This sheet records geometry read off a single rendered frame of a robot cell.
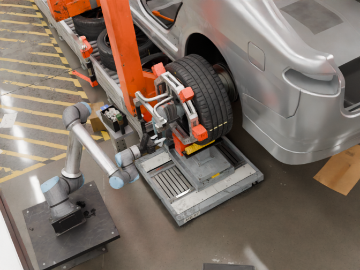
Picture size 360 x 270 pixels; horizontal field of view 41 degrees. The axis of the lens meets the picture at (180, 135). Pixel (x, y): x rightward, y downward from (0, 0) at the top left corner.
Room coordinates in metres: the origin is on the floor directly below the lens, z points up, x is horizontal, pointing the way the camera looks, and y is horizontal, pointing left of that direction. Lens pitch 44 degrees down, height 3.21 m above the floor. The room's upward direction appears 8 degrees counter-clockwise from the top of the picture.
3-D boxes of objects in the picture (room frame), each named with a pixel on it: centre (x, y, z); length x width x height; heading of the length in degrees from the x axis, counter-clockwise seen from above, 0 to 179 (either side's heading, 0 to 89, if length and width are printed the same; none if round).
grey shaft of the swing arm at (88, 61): (4.21, 0.83, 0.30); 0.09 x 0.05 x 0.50; 25
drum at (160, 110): (2.67, 0.06, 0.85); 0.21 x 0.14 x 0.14; 115
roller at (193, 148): (2.63, -0.14, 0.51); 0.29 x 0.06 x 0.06; 115
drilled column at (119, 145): (3.16, 0.56, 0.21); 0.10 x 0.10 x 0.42; 25
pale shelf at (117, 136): (3.13, 0.55, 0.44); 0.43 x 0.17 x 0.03; 25
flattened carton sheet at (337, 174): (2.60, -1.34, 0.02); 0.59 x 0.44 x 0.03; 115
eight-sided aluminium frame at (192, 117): (2.70, 0.00, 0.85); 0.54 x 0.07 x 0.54; 25
